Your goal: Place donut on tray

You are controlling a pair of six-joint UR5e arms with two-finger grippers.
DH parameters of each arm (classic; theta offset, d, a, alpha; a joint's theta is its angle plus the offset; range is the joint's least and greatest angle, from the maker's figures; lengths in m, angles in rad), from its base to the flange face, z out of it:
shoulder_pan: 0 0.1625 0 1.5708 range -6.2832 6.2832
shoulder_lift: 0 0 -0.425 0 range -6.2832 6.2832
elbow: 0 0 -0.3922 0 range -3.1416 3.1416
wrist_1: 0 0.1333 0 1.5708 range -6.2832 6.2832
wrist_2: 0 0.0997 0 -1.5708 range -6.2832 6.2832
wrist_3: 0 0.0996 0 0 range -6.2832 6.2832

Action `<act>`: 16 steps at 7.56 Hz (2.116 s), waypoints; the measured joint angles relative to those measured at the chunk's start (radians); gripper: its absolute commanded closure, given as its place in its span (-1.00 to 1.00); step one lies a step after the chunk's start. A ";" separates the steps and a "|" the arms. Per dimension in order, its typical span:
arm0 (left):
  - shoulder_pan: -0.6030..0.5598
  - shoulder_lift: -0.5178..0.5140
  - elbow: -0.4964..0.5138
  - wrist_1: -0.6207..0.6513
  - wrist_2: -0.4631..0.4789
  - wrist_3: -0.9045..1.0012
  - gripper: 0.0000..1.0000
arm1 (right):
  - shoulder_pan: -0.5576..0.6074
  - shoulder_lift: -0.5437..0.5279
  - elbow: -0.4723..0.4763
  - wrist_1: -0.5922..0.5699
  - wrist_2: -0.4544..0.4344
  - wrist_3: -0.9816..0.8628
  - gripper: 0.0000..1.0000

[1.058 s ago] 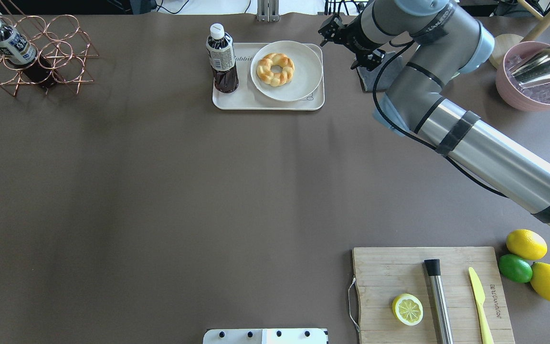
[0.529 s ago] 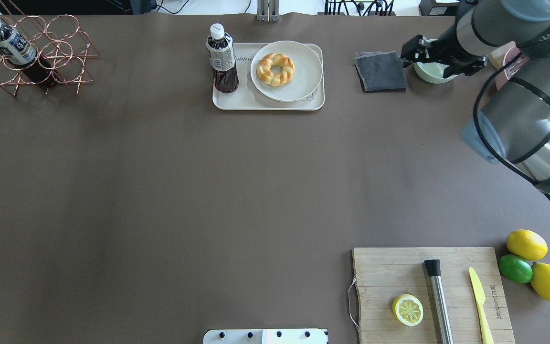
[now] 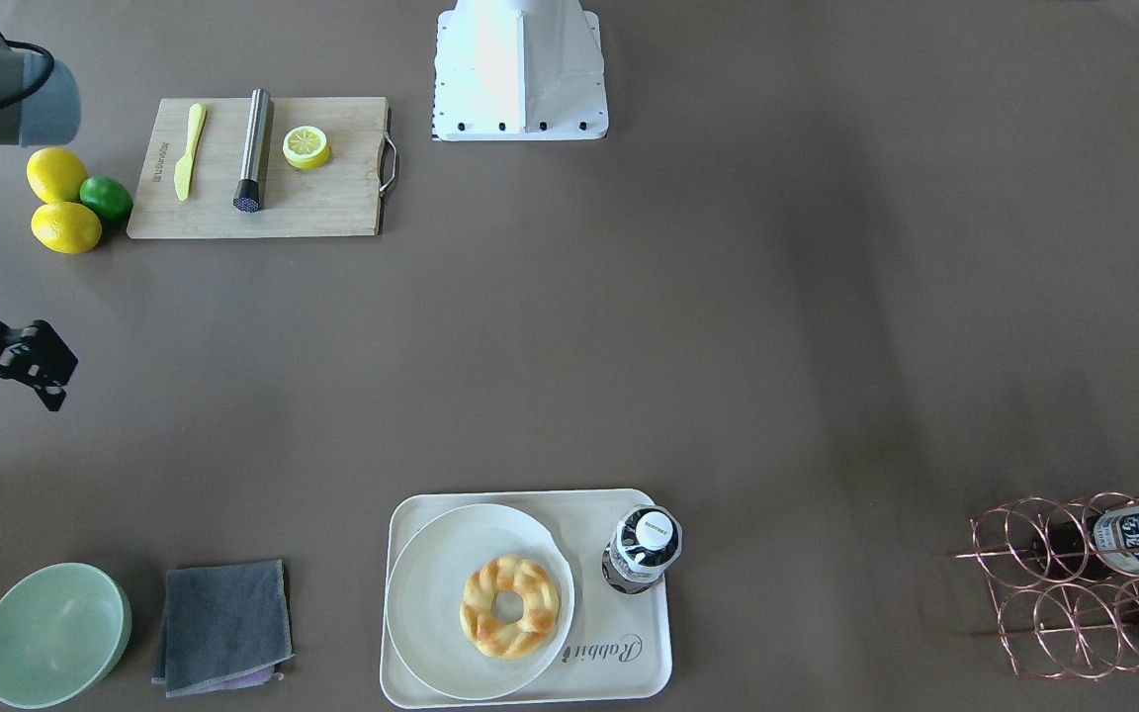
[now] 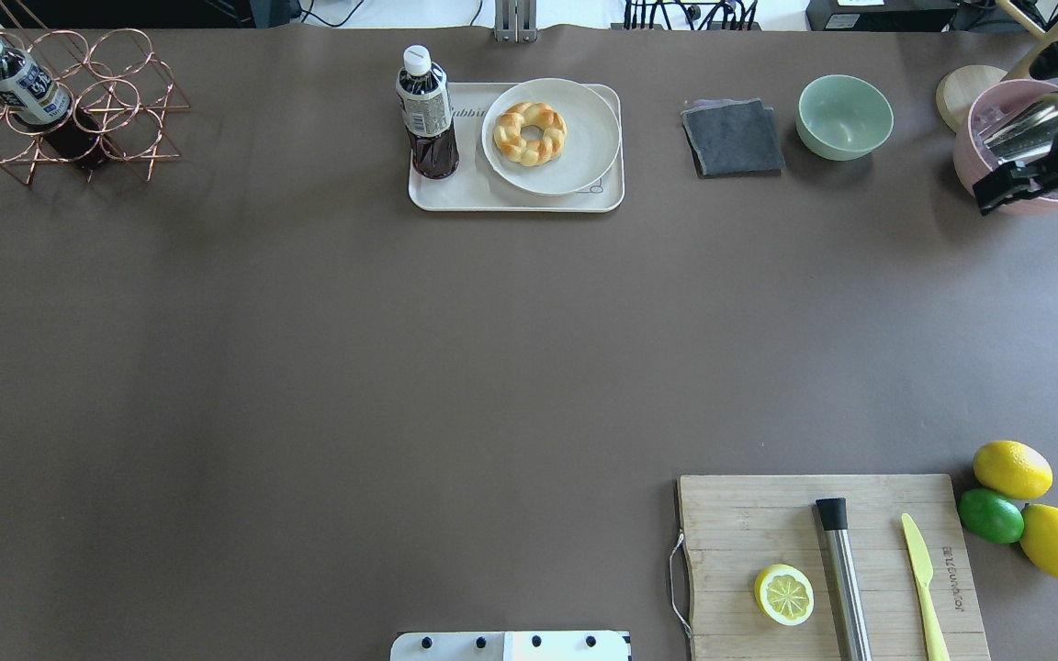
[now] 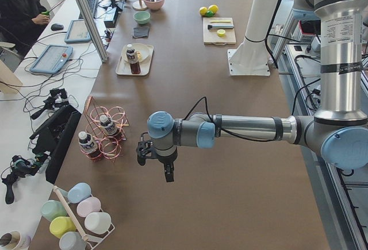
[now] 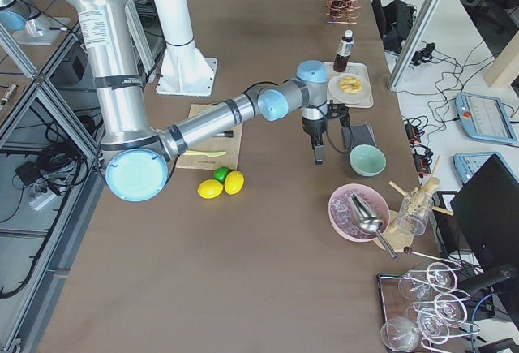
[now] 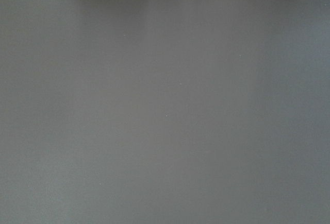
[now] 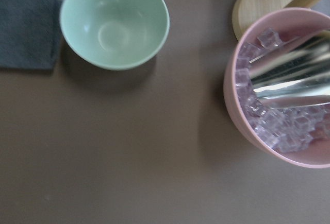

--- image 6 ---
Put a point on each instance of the mint green bowl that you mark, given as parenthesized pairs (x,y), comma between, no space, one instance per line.
(367,160)

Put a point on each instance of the black monitor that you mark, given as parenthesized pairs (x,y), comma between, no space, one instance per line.
(486,210)

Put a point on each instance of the glazed donut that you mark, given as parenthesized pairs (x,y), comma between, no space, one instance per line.
(350,85)

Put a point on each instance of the green lime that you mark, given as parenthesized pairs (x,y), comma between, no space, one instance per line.
(221,173)

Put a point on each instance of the yellow plastic knife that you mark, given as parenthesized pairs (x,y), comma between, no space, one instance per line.
(211,154)

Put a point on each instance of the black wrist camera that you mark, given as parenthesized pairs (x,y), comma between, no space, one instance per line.
(340,111)

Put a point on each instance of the pink bowl with ice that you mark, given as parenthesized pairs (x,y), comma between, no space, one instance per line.
(344,217)

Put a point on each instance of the clear glass mug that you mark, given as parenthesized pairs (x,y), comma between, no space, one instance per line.
(414,212)

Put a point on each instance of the yellow lemon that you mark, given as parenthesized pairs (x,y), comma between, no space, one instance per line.
(210,188)
(234,182)

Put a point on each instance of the dark juice bottle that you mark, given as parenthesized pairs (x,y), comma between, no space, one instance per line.
(344,51)

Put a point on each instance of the copper wire bottle rack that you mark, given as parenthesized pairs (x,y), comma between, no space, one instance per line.
(343,12)

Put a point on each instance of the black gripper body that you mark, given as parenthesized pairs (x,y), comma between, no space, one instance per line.
(313,127)

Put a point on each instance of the wooden cutting board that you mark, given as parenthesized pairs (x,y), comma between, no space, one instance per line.
(229,145)

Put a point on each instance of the wine glass rack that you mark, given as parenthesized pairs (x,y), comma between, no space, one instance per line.
(437,312)

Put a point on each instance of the aluminium frame post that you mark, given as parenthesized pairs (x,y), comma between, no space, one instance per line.
(425,14)

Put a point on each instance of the dark grey cloth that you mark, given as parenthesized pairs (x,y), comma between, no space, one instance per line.
(358,134)

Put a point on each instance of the metal ice scoop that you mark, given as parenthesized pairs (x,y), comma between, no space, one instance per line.
(369,221)

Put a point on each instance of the blue teach pendant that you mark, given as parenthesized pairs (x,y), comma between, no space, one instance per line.
(484,118)
(467,164)

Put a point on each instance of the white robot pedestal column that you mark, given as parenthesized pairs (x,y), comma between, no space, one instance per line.
(184,70)

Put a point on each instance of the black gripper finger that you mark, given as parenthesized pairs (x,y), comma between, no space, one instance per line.
(318,148)

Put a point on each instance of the cream plastic tray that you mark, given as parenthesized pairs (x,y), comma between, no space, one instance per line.
(352,68)

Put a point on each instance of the black handled knife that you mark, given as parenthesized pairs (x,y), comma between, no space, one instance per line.
(226,134)

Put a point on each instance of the wooden mug tree stand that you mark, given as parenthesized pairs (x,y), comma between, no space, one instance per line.
(397,238)

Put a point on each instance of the white plate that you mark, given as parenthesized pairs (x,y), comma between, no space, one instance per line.
(352,99)

